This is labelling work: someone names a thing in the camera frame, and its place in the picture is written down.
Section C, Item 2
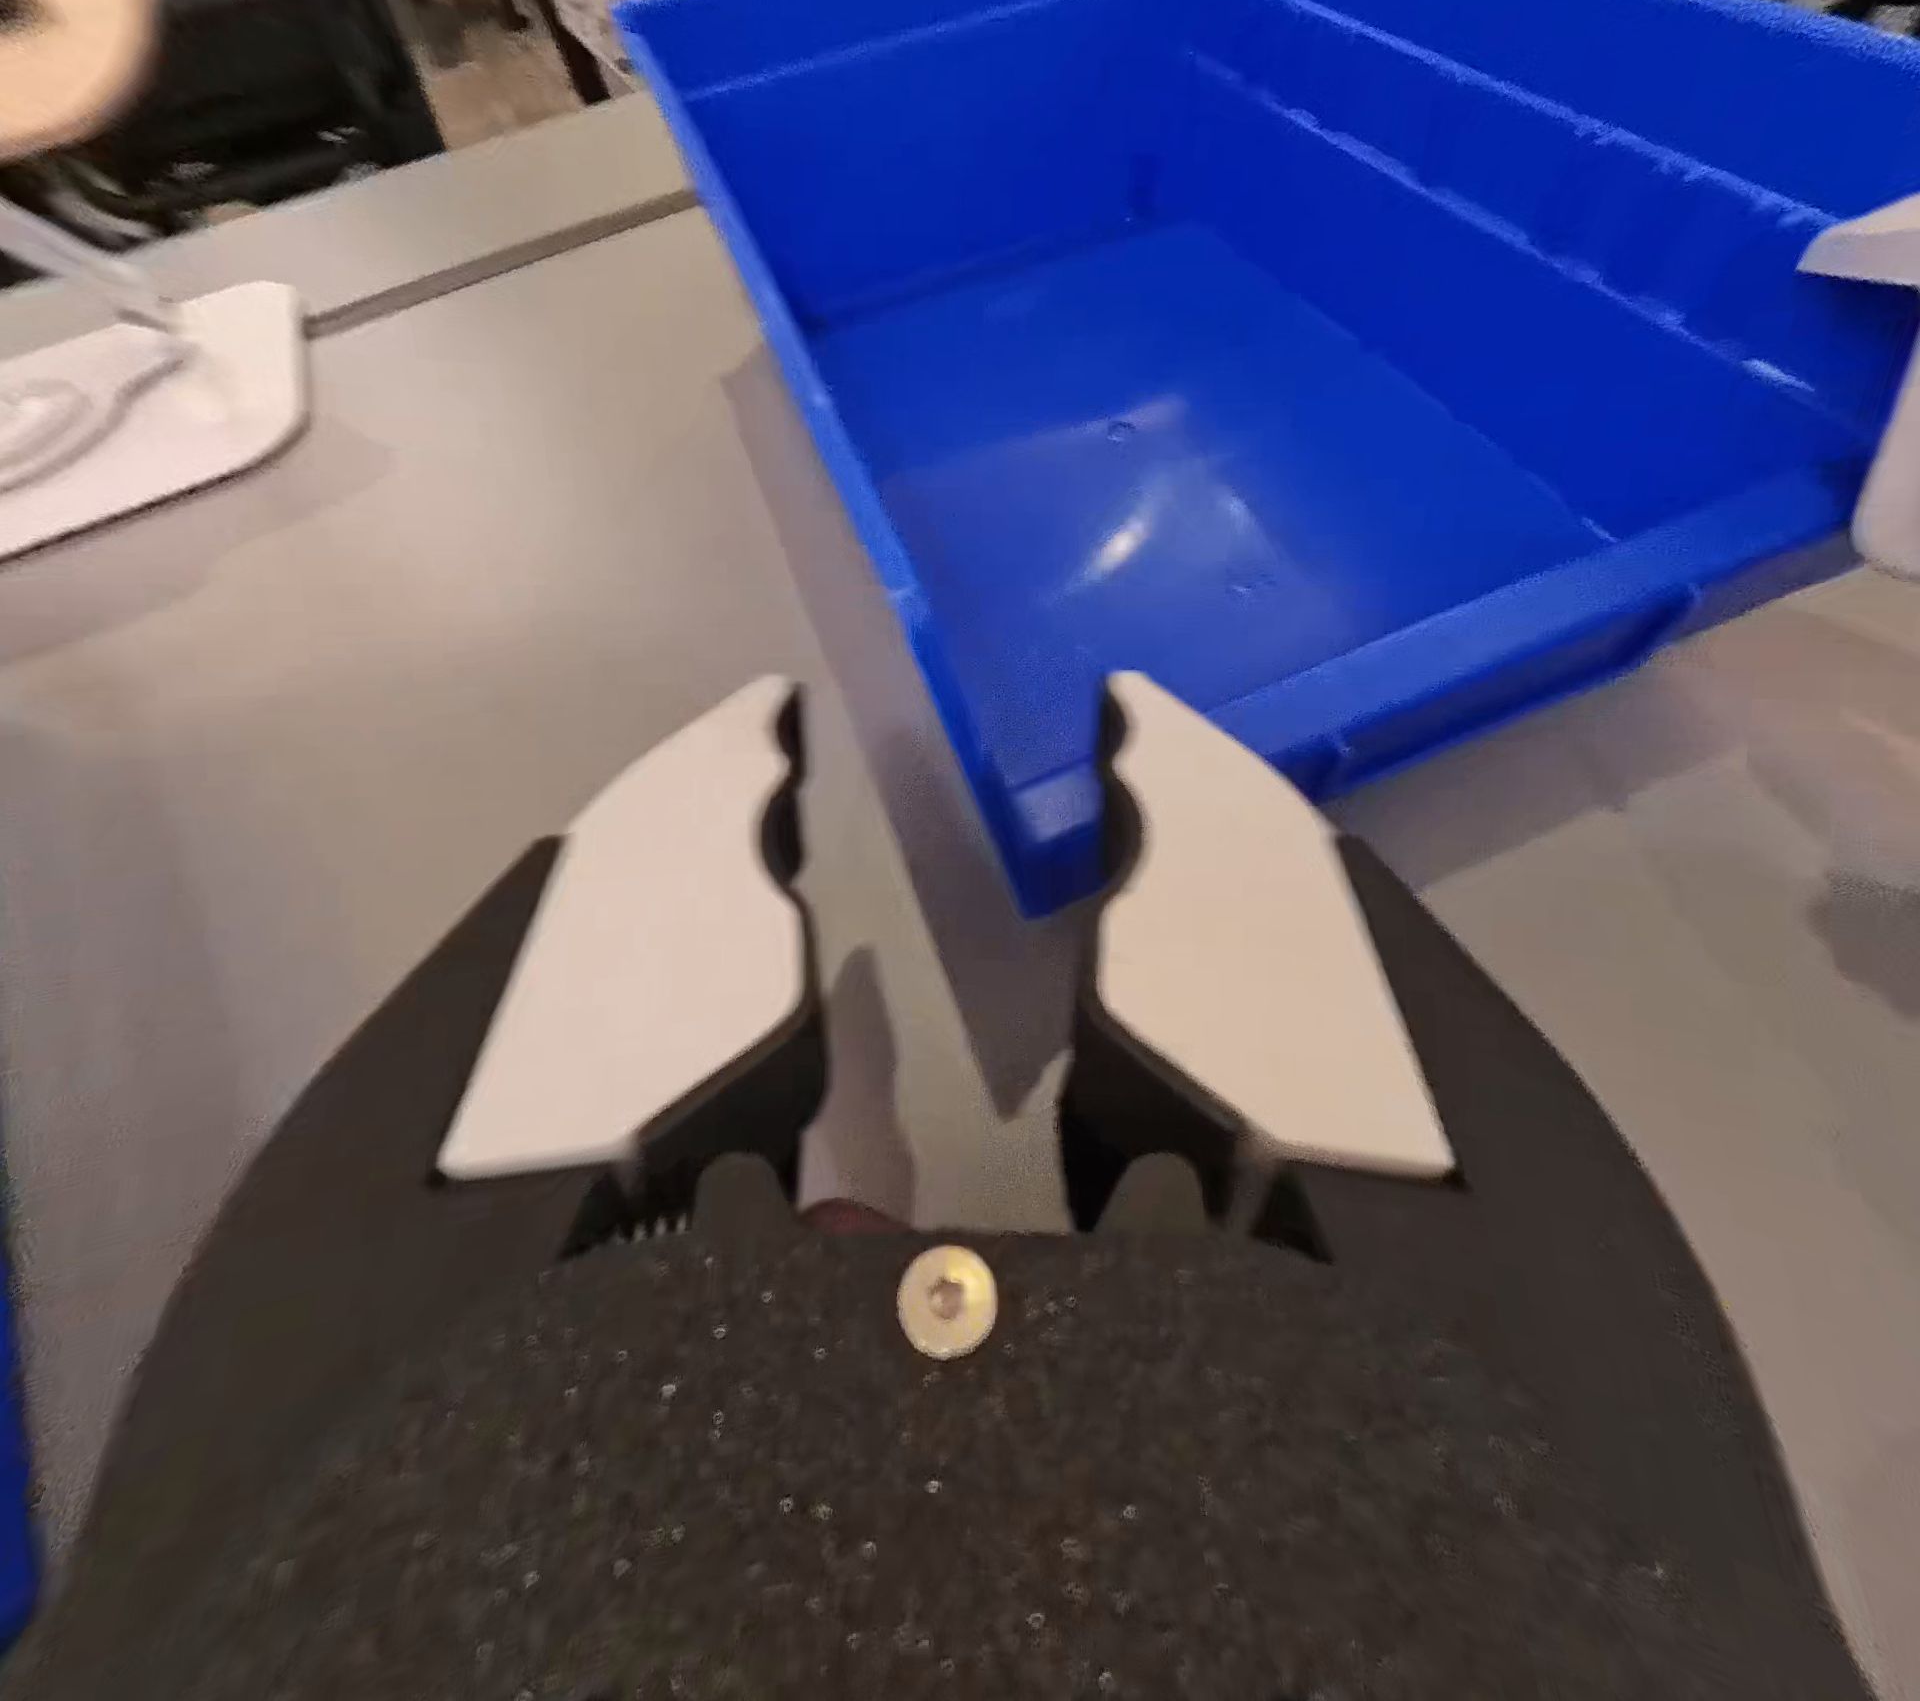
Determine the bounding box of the blue plastic bin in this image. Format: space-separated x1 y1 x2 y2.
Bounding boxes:
0 1242 41 1635
615 0 1920 918

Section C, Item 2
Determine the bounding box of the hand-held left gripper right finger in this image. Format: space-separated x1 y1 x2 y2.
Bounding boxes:
1056 672 1458 1235

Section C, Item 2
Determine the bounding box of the dark grey desk cable cover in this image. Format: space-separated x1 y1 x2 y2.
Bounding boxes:
307 185 700 337

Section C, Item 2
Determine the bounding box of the white document stand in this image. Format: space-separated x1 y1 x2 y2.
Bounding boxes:
0 0 312 563

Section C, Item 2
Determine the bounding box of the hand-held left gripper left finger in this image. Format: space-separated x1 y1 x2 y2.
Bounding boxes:
434 676 828 1244

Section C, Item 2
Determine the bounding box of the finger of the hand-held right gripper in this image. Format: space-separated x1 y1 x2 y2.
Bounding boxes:
1796 192 1920 287
1849 289 1920 580

